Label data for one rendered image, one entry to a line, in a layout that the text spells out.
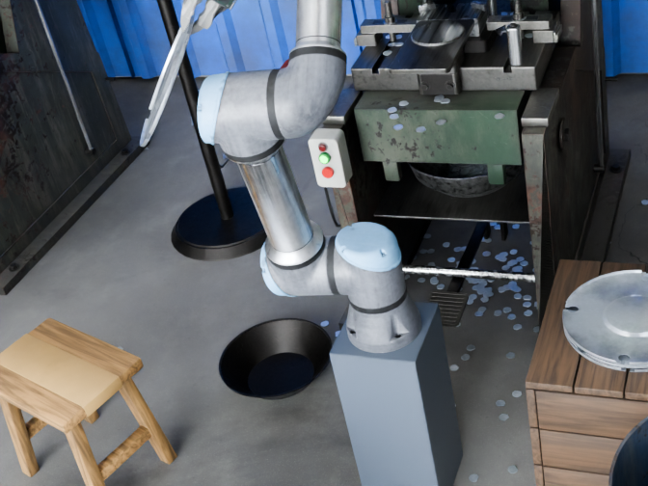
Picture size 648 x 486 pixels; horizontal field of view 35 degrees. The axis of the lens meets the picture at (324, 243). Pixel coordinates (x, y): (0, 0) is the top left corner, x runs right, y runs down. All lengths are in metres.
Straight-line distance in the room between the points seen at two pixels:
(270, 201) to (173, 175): 1.91
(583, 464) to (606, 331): 0.28
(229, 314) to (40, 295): 0.67
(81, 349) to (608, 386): 1.20
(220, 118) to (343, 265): 0.42
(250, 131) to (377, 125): 0.82
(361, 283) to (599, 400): 0.52
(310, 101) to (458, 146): 0.84
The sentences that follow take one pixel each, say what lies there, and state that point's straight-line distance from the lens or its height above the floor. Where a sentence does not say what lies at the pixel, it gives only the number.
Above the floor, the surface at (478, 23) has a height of 0.77.
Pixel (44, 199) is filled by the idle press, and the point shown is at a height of 0.11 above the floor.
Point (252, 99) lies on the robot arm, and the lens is 1.69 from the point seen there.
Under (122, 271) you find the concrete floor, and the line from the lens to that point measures 3.33.
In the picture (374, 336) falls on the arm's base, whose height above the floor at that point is 0.49.
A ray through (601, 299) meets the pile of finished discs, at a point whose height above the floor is 0.37.
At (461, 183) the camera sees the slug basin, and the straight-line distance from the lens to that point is 2.62.
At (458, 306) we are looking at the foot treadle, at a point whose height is 0.16.
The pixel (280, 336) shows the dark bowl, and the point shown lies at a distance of 2.82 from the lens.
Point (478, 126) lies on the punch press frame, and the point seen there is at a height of 0.60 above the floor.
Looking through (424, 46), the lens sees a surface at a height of 0.78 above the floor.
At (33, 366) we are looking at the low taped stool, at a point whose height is 0.33.
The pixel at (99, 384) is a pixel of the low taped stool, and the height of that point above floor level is 0.33.
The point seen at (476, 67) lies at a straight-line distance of 2.45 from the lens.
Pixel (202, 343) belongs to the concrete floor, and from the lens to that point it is 2.93.
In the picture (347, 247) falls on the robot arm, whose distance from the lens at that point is 1.95.
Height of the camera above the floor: 1.80
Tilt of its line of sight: 34 degrees down
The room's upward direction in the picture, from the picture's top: 13 degrees counter-clockwise
